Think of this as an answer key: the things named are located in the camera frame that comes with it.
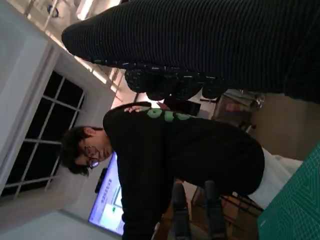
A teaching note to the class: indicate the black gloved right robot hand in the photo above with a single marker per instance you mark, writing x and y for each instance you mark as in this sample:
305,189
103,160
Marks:
200,37

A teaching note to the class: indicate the green cutting mat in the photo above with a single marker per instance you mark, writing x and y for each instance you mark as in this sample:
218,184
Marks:
295,200

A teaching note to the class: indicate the dark office chair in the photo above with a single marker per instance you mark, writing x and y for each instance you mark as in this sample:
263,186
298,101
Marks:
212,215

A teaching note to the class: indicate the person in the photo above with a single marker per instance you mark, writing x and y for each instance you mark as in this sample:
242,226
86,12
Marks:
187,155

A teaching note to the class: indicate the dark window with white bars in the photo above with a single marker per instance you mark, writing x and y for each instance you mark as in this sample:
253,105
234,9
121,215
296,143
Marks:
45,130

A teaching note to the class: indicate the black metal rack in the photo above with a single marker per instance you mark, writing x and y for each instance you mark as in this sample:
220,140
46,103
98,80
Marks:
237,205

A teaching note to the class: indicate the lit computer monitor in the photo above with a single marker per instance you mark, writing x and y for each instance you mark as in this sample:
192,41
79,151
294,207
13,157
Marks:
107,210

